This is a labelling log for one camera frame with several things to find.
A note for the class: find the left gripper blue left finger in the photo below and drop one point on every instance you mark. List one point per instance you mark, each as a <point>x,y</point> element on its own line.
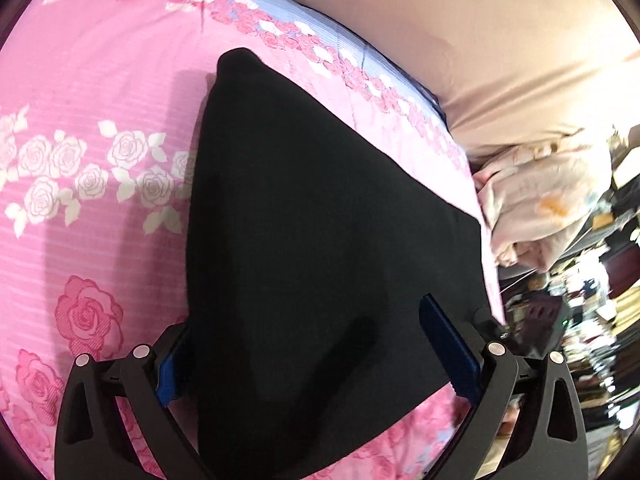
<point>166,389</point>

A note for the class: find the pink crumpled blanket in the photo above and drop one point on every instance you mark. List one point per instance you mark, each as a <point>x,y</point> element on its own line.
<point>536,197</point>

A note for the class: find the pink floral bed sheet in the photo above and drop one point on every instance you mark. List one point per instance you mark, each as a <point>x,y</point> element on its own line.
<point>100,103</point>

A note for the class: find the black pants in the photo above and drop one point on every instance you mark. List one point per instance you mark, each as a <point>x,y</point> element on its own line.
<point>308,253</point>

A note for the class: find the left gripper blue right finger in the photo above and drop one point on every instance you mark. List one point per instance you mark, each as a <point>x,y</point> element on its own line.
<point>461,366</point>

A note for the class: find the cluttered shelf items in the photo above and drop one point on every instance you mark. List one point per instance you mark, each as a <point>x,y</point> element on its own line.
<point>587,309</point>

